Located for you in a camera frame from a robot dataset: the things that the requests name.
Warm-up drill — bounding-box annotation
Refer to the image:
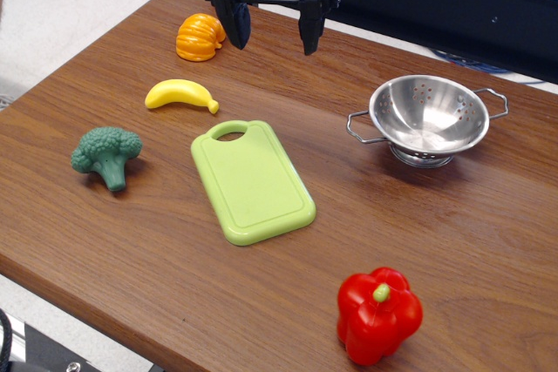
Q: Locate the yellow toy banana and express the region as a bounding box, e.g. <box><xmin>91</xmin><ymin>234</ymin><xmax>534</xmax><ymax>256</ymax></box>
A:
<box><xmin>145</xmin><ymin>79</ymin><xmax>220</xmax><ymax>114</ymax></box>

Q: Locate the orange toy pumpkin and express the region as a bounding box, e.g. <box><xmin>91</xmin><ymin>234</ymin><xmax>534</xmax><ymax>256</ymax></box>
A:
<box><xmin>175</xmin><ymin>13</ymin><xmax>226</xmax><ymax>62</ymax></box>

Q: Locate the light green cutting board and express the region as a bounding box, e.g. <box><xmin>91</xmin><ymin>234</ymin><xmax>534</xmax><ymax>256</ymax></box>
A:
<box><xmin>191</xmin><ymin>120</ymin><xmax>316</xmax><ymax>246</ymax></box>

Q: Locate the green toy broccoli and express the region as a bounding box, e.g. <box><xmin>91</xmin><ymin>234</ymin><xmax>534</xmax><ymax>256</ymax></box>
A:
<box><xmin>71</xmin><ymin>126</ymin><xmax>143</xmax><ymax>192</ymax></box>

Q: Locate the red toy bell pepper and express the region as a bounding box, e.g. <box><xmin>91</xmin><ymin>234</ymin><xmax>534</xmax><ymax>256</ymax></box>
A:
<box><xmin>337</xmin><ymin>267</ymin><xmax>423</xmax><ymax>366</ymax></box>

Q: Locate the steel colander with handles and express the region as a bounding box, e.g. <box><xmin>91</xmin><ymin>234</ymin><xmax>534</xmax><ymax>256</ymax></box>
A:
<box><xmin>346</xmin><ymin>75</ymin><xmax>509</xmax><ymax>168</ymax></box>

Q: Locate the dark blue metal frame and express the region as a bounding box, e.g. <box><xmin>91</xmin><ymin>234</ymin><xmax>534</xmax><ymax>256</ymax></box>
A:
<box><xmin>330</xmin><ymin>0</ymin><xmax>557</xmax><ymax>83</ymax></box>

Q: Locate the black metal bracket with screw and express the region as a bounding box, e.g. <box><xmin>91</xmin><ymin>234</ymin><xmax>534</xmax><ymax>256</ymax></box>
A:
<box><xmin>24</xmin><ymin>322</ymin><xmax>165</xmax><ymax>372</ymax></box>

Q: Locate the black cable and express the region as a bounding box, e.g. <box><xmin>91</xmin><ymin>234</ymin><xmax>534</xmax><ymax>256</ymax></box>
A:
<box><xmin>0</xmin><ymin>308</ymin><xmax>14</xmax><ymax>369</ymax></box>

